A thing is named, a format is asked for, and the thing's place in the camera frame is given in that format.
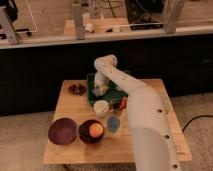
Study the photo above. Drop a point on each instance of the right metal frame post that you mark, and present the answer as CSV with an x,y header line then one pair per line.
x,y
171,13

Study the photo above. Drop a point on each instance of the metal frame post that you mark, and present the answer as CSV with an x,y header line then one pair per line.
x,y
7,27
78,21
171,13

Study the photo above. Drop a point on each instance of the orange fruit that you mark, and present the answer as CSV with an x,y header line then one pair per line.
x,y
96,130

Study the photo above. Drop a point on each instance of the red handled tool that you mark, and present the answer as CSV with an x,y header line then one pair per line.
x,y
120,105

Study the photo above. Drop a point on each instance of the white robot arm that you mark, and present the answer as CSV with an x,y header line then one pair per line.
x,y
153,146

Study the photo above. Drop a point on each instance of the empty purple bowl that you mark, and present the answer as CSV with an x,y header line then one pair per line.
x,y
62,131

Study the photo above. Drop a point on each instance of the dark bowl with fruit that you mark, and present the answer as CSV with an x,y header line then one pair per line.
x,y
83,132

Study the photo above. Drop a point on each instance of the wooden background table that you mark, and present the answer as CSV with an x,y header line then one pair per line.
x,y
100,26

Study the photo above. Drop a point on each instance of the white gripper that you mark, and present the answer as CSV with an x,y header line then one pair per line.
x,y
102,89

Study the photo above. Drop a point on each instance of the blue sponge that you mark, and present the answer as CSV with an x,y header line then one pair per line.
x,y
96,92

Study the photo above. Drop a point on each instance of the green plastic tray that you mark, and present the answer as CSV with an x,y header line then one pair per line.
x,y
112,94

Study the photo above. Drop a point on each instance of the left metal frame post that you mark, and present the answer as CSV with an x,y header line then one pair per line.
x,y
7,27

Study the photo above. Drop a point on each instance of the middle metal frame post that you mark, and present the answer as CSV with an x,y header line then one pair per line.
x,y
78,21

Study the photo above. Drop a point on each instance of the white paper cup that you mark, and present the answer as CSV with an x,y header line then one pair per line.
x,y
101,108

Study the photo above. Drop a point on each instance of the blue plastic cup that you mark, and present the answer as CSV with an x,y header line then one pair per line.
x,y
113,123

